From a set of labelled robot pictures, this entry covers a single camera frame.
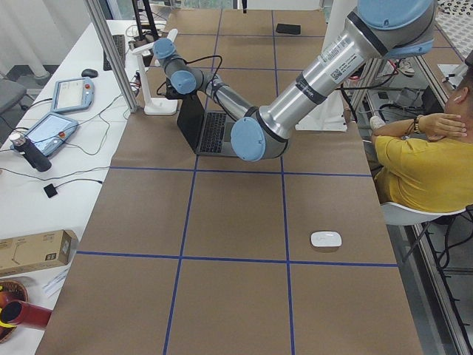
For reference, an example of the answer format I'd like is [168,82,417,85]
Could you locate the grey laptop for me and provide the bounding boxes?
[177,95,237,157]

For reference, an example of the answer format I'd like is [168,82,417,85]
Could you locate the woven fruit basket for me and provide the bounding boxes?
[1,280,28,342]

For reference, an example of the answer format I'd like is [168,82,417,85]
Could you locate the person in yellow shirt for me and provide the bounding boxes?
[370,69,472,212]

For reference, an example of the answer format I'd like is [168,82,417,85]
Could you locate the red bottle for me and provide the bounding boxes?
[1,300,52,330]

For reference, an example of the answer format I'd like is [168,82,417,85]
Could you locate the white computer mouse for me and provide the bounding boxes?
[310,231,342,248]

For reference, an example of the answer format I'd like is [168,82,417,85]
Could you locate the far blue teach pendant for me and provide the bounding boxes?
[51,77,95,113]

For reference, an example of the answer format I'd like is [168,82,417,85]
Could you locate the near blue teach pendant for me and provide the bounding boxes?
[21,112,78,157]

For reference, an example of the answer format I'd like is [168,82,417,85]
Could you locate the small black puck device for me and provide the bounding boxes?
[44,183,58,198]

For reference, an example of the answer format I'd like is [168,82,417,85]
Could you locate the blue teach pendant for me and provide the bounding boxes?
[21,112,78,157]
[51,77,95,113]

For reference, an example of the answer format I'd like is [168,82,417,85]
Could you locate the black keyboard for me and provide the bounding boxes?
[103,34,126,72]

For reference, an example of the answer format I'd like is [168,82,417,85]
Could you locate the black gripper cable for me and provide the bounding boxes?
[156,55,224,97]

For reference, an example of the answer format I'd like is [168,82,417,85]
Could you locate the white desk lamp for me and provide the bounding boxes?
[131,42,177,115]

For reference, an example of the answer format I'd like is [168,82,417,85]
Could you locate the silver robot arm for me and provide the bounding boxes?
[153,1,437,161]

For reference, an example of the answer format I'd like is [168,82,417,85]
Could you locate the cardboard box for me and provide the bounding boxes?
[1,230,78,277]

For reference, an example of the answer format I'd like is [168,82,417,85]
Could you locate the aluminium frame post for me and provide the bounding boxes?
[84,0,137,113]

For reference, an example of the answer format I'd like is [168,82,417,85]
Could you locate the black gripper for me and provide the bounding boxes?
[165,85,183,100]

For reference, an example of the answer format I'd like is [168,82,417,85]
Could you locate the black mouse pad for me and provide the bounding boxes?
[276,23,302,36]

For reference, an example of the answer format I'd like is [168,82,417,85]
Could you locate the black water bottle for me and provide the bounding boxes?
[9,132,52,172]

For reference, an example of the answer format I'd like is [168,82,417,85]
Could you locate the white chair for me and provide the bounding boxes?
[380,201,470,260]

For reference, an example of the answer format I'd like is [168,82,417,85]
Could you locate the white pedestal column base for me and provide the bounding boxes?
[296,0,358,132]

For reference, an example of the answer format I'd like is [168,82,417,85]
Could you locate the black desk mouse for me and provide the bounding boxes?
[81,68,98,78]

